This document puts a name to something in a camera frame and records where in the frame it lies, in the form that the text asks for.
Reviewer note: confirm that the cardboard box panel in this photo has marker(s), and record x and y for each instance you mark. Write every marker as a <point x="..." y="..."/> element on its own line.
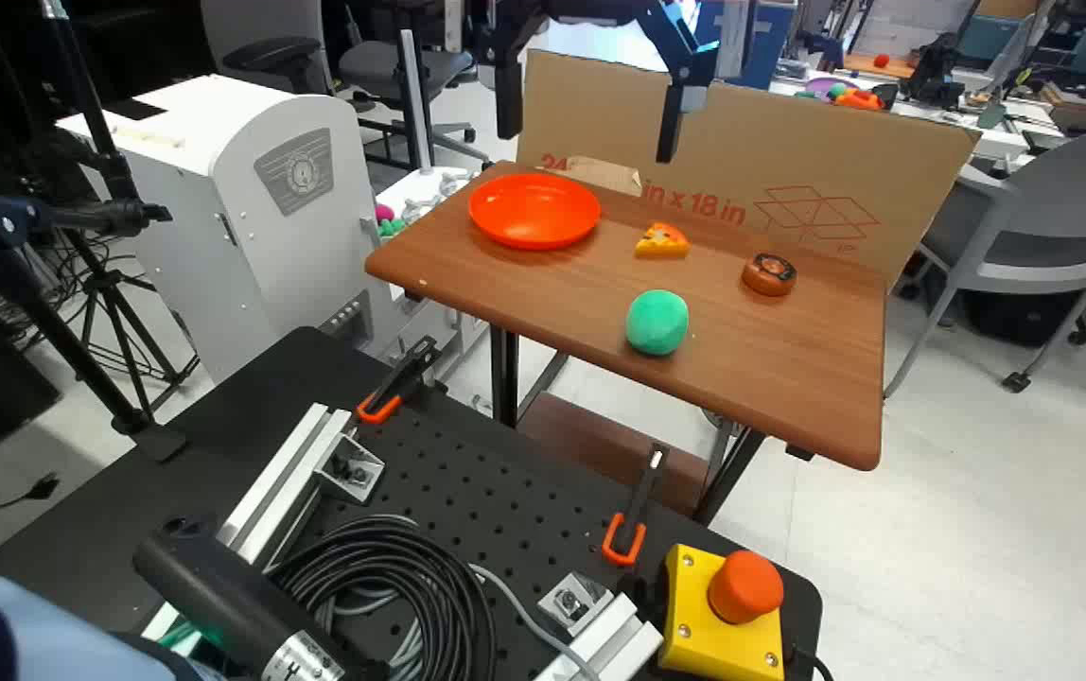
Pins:
<point x="787" y="172"/>

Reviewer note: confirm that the grey office chair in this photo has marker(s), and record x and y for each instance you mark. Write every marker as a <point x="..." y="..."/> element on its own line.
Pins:
<point x="1007" y="237"/>

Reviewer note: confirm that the orange clamp left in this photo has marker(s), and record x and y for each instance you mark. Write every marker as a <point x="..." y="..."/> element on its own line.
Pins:
<point x="400" y="382"/>

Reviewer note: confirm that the white machine cabinet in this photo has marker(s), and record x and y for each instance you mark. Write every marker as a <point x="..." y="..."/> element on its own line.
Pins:
<point x="269" y="214"/>

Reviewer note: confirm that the orange clamp right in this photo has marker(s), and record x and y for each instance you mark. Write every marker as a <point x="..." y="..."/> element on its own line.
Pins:
<point x="626" y="526"/>

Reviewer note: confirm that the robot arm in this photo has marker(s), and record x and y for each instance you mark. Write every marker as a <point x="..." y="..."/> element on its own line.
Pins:
<point x="684" y="53"/>

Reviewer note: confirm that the aluminium rail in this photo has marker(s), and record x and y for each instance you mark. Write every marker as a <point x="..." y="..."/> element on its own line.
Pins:
<point x="318" y="455"/>
<point x="605" y="633"/>

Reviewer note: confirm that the wooden table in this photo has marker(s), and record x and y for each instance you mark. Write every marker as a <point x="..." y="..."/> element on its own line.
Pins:
<point x="746" y="329"/>

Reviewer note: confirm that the black perforated base board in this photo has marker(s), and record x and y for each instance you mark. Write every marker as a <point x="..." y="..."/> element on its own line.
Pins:
<point x="468" y="483"/>

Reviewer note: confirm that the aluminium rail left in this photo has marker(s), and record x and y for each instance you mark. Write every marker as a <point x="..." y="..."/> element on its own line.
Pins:
<point x="318" y="455"/>

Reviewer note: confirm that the yellow pizza slice toy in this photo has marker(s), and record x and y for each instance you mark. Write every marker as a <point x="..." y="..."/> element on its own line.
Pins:
<point x="660" y="239"/>

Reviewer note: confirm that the orange donut toy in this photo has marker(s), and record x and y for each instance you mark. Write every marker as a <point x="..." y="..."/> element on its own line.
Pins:
<point x="768" y="275"/>

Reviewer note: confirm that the yellow emergency stop box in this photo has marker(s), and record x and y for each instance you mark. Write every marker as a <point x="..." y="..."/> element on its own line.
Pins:
<point x="726" y="615"/>

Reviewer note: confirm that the black cylinder handle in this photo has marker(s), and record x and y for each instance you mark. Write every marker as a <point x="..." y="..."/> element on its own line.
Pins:
<point x="236" y="606"/>

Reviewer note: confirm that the aluminium rail right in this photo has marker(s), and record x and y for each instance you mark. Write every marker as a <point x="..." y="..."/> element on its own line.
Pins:
<point x="605" y="633"/>

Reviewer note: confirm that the orange plate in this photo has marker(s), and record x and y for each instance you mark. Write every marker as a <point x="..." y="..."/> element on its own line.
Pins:
<point x="534" y="209"/>

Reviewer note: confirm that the green pea toy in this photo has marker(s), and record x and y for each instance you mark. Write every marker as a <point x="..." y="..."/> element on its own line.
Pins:
<point x="657" y="323"/>

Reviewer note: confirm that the orange clamp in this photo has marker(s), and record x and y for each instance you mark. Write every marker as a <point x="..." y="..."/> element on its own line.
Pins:
<point x="400" y="382"/>
<point x="626" y="526"/>

